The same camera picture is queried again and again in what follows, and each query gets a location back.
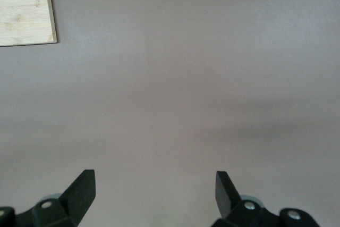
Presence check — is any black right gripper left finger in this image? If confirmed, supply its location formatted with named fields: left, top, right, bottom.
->
left=0, top=169, right=96, bottom=227

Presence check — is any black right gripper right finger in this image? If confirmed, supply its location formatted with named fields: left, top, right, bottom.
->
left=211, top=170, right=319, bottom=227

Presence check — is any bamboo cutting board with handle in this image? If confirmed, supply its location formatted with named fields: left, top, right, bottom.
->
left=0, top=0, right=58, bottom=48

